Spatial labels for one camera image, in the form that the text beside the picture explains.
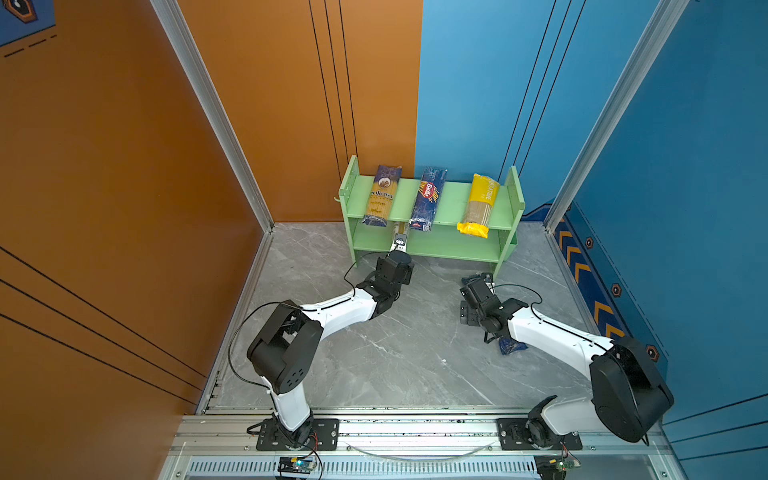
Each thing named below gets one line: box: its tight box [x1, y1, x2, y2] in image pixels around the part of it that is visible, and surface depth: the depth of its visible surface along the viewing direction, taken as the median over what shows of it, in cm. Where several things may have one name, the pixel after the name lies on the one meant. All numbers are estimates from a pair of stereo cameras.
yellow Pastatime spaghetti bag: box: [457, 173, 500, 239], surface depth 85 cm
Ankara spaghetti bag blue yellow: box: [362, 165, 403, 227], surface depth 89 cm
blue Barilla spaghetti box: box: [409, 167, 448, 232], surface depth 86 cm
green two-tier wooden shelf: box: [339, 155, 525, 279], surface depth 92 cm
